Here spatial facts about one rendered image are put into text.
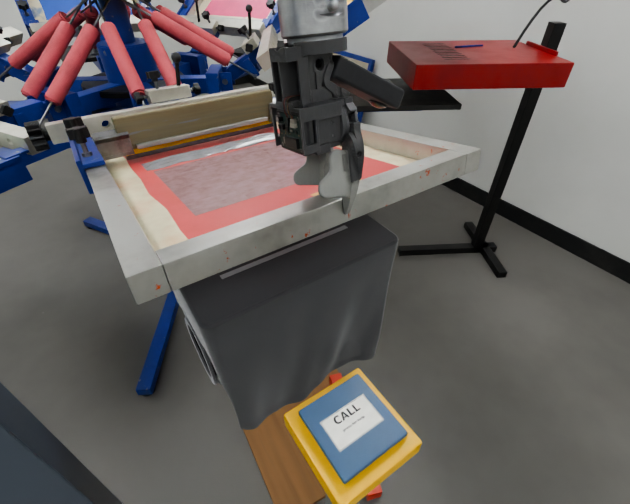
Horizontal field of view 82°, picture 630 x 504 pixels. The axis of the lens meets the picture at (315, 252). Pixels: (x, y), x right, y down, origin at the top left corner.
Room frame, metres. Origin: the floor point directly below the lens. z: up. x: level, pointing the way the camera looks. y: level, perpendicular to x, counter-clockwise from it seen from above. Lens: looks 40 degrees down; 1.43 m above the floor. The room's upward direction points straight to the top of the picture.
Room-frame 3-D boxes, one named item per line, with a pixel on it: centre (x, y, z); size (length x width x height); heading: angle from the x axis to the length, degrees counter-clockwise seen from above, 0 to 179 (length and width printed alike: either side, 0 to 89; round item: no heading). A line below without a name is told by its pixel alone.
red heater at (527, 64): (1.73, -0.66, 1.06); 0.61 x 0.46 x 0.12; 94
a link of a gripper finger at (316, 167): (0.47, 0.00, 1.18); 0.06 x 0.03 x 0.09; 124
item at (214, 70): (1.63, 0.76, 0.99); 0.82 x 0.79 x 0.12; 34
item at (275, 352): (0.51, 0.01, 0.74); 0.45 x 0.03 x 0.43; 124
